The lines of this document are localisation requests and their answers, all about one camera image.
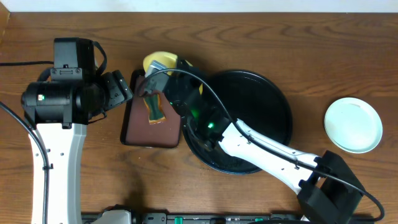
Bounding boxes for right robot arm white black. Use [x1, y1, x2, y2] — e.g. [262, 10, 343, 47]
[164, 68, 365, 223]

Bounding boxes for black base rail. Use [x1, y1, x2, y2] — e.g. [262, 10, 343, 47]
[81, 205, 302, 224]

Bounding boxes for mint green plate top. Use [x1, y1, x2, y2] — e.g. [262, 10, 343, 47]
[324, 97, 383, 154]

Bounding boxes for orange green scrub sponge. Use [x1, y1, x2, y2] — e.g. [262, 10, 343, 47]
[144, 93, 166, 124]

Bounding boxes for black rectangular tray brown liquid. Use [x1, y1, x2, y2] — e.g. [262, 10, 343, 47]
[119, 69, 183, 149]

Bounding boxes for round black serving tray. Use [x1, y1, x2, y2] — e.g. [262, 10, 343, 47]
[183, 70, 293, 175]

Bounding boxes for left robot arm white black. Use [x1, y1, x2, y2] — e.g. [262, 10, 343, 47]
[21, 68, 132, 223]

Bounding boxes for yellow plate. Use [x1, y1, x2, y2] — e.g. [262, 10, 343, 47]
[142, 50, 205, 96]

